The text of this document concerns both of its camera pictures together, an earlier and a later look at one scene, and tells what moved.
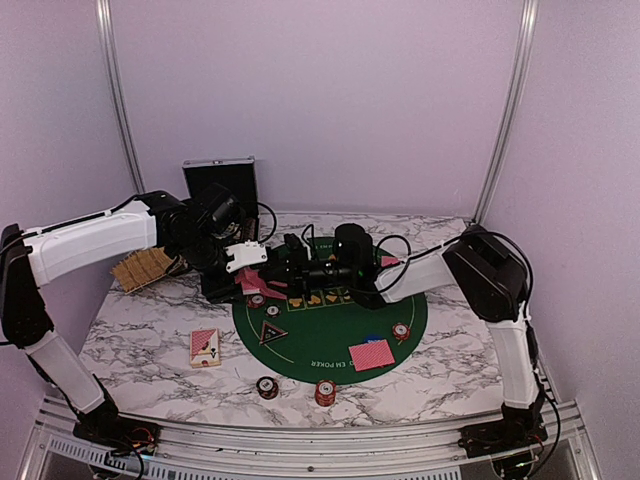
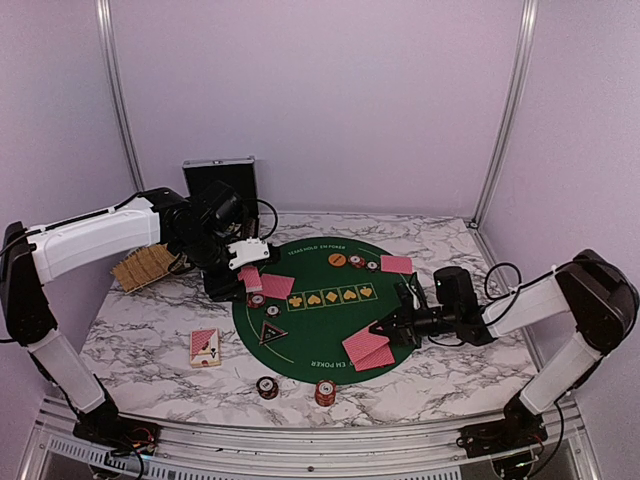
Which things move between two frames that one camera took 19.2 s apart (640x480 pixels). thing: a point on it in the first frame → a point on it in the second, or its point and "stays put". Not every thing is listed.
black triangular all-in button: [271, 332] stays put
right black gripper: [298, 274] → [405, 325]
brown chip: [273, 310] stays put
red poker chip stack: [325, 392] stays put
